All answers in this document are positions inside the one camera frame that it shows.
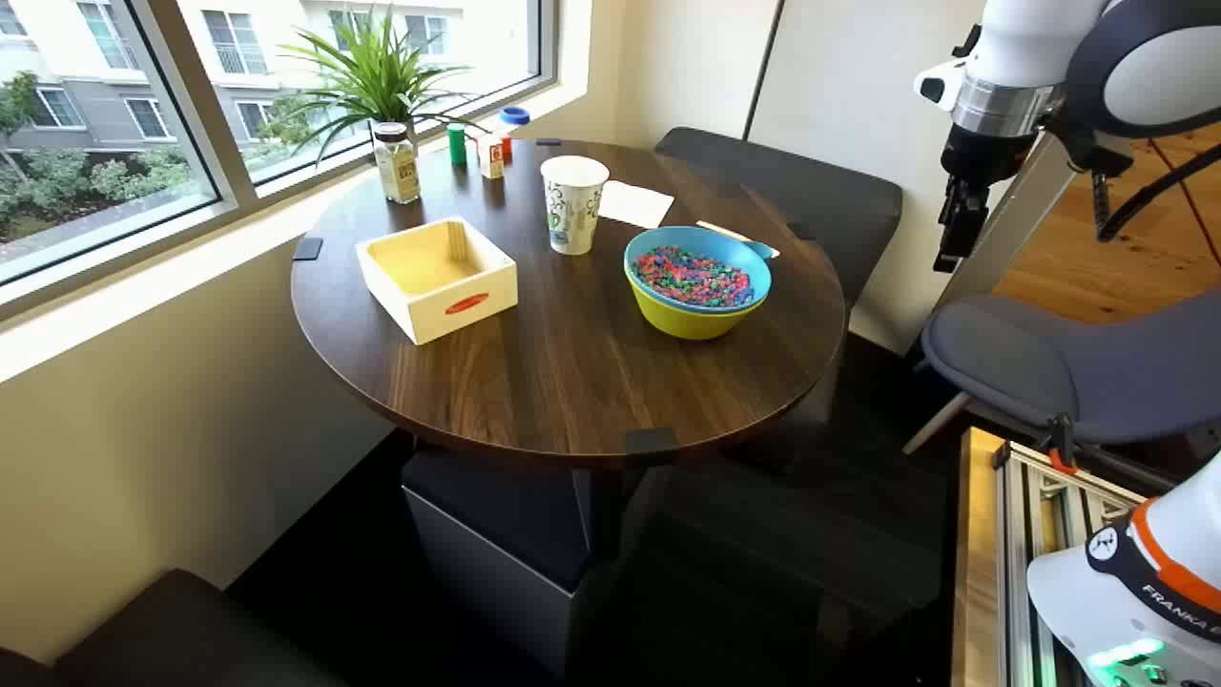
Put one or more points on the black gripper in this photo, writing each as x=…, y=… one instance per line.
x=985, y=164

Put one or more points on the colorful small beads pile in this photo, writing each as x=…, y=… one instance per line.
x=694, y=276

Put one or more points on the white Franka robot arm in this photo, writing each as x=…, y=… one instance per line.
x=1031, y=42

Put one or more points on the white plastic spoon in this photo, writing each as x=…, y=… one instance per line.
x=744, y=236

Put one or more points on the black upholstered bench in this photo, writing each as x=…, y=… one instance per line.
x=816, y=197

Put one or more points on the grey cushioned chair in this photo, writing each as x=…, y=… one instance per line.
x=1083, y=367

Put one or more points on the blue and yellow bowl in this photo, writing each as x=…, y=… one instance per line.
x=690, y=323

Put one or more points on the white paper napkin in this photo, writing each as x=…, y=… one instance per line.
x=641, y=207

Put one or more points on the patterned paper cup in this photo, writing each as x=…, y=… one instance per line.
x=575, y=212

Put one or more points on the green block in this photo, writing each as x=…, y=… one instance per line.
x=456, y=146

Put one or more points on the cream wooden box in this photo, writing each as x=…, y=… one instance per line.
x=440, y=297

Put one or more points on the dark cube stool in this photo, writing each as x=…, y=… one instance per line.
x=499, y=548

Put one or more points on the glass jar with dark lid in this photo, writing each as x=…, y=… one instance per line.
x=400, y=172

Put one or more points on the green potted plant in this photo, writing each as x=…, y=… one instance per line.
x=367, y=71

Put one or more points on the small black flat object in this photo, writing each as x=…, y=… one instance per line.
x=312, y=250

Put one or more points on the aluminium rail stand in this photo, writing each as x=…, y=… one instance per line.
x=1015, y=557

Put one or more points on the window with grey frame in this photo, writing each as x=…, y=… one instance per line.
x=192, y=116

